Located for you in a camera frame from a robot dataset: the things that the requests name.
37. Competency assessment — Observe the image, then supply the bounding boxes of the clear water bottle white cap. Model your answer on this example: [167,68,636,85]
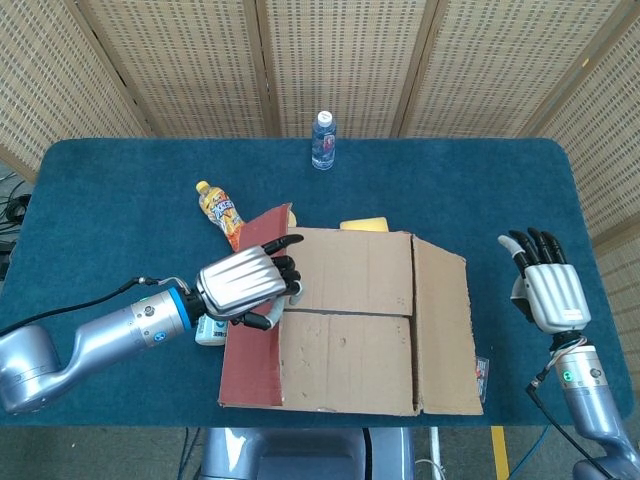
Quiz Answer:
[311,110,337,171]

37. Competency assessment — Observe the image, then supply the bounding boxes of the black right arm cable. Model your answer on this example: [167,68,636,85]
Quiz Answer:
[525,349,609,464]

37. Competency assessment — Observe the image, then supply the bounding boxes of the red earplug packet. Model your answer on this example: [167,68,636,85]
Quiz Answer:
[473,355,489,401]

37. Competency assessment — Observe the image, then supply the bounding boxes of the blue carpet table cover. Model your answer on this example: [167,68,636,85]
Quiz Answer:
[0,138,636,429]

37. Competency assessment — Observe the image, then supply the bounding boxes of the orange juice bottle yellow cap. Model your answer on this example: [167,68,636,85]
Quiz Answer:
[195,180,246,251]

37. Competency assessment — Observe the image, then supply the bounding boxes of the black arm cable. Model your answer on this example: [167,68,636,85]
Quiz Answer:
[525,349,609,464]
[0,275,194,336]

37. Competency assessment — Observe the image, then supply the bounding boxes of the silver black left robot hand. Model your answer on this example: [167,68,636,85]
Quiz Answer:
[192,233,305,332]

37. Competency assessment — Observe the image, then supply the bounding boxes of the woven folding screen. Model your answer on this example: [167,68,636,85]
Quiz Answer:
[0,0,640,381]

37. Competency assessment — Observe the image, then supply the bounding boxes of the blue floor cable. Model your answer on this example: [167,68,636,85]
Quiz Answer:
[509,425,551,480]

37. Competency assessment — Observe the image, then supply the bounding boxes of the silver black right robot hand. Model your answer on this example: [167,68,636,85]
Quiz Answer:
[497,227,592,335]

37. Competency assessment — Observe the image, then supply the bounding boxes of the yellow sponge block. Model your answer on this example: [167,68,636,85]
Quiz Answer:
[339,215,390,232]

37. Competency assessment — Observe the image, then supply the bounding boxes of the dark cables under table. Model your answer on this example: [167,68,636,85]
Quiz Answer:
[178,427,202,480]

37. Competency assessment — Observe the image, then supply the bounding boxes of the black floor cables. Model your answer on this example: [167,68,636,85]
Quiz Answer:
[0,169,34,236]

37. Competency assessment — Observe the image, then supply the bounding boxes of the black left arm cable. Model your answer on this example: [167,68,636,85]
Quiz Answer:
[0,275,194,336]

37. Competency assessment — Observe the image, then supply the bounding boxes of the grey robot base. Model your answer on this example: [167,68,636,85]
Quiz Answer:
[199,427,416,480]

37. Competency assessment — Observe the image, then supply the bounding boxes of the white metal pole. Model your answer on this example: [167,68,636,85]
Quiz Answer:
[428,427,442,480]

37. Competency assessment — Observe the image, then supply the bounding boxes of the white milk drink bottle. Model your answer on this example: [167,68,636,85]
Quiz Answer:
[194,314,229,346]

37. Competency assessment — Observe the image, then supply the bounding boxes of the large red cardboard box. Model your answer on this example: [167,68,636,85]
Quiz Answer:
[217,202,485,417]

